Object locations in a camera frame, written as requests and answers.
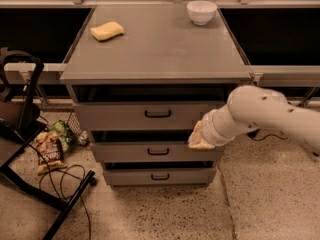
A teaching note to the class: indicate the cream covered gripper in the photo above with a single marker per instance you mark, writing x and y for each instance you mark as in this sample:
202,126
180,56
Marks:
207,129

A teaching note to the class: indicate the grey top drawer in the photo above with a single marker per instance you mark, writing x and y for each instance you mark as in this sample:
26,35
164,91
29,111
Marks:
142,116

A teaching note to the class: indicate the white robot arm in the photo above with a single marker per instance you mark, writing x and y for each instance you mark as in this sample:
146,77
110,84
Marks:
249,108

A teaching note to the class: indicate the grey bottom drawer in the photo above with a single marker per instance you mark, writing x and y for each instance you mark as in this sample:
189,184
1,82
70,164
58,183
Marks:
183,176

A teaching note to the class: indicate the grey drawer cabinet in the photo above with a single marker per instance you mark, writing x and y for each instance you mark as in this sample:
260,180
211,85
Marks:
161,57

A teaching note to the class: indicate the black stand base right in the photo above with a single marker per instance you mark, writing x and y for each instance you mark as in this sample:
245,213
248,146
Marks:
308,96

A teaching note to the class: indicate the green snack bag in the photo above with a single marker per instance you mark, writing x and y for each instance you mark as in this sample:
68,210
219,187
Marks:
65,134

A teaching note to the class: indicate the white bowl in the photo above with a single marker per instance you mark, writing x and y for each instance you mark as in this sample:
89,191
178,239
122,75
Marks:
201,12

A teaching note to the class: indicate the yellow sponge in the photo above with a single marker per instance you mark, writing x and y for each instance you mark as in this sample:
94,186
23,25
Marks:
106,31

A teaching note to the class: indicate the brown chip bag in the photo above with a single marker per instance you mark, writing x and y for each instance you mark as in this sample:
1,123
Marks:
50,152

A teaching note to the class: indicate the black top drawer handle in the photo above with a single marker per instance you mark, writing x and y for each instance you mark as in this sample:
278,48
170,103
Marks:
161,114

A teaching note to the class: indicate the black chair frame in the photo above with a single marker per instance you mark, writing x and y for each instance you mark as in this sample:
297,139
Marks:
23,129

